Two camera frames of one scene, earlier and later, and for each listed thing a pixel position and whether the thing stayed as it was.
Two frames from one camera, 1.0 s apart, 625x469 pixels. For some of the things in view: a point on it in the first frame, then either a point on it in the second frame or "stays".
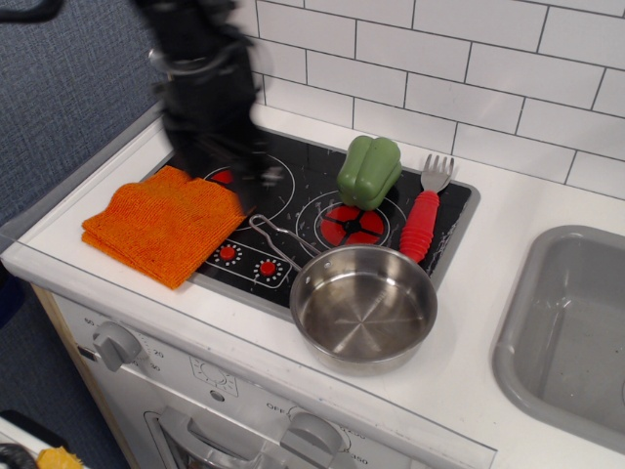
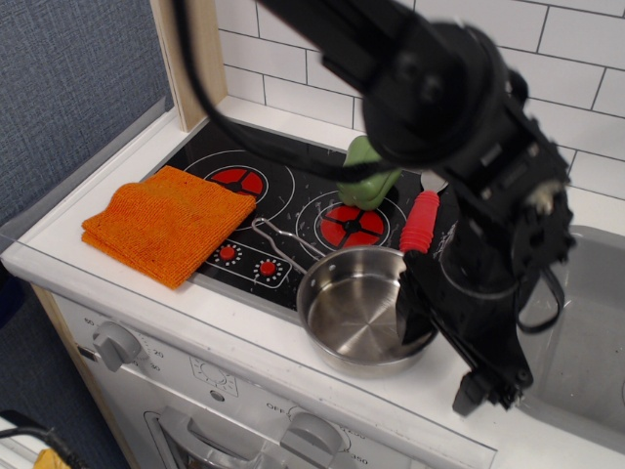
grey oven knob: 312,439 stays
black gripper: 208,93 to 502,234
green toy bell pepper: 370,168 stays
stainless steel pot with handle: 363,311 stays
